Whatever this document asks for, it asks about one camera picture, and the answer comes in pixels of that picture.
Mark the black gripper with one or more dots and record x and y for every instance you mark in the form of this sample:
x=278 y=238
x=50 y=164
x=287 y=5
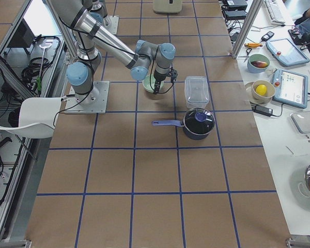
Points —
x=159 y=77

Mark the green bowl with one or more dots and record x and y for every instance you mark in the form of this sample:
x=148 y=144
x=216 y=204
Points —
x=149 y=86

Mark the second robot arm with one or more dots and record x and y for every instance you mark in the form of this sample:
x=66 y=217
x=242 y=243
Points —
x=156 y=57

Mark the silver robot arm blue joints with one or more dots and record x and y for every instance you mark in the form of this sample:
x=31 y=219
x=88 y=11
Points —
x=74 y=16

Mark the light blue bowl with fruit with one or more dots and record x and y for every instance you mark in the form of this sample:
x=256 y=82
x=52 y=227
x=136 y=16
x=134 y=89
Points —
x=257 y=63

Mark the beige bowl with lemon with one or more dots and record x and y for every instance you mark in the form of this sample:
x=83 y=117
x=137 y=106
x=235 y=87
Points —
x=269 y=95

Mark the clear plastic container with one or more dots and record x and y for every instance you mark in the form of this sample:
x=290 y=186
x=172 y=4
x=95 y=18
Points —
x=196 y=92

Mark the blue pot with glass lid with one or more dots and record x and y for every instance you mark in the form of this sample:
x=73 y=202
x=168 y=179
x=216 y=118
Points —
x=197 y=123

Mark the beige device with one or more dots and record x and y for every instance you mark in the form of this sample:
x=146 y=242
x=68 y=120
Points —
x=167 y=6

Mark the scissors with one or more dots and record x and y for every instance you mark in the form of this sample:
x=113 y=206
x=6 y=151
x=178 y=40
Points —
x=248 y=51

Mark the yellow lemon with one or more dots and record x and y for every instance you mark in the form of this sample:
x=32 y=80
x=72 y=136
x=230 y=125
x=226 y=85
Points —
x=261 y=89

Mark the black power adapter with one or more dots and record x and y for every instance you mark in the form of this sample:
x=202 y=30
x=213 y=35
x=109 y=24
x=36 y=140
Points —
x=262 y=110

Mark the white chair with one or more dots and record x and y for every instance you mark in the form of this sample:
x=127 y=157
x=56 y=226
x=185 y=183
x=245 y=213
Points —
x=36 y=118

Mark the far teach pendant tablet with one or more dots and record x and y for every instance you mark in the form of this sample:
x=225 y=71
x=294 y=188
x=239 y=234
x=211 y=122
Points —
x=286 y=52

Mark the teach pendant tablet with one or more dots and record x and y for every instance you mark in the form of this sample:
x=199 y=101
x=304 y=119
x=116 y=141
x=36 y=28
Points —
x=290 y=88
x=286 y=52

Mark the near teach pendant tablet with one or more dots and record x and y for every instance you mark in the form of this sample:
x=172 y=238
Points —
x=290 y=88

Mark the white keyboard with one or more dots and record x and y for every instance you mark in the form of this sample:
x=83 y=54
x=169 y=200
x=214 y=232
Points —
x=274 y=12

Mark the grey scale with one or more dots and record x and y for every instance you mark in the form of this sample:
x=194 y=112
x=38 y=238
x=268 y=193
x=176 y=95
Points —
x=301 y=121

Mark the orange handled tool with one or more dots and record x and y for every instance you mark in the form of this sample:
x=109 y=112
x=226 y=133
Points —
x=253 y=45

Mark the aluminium frame post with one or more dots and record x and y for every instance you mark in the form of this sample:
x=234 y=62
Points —
x=248 y=22

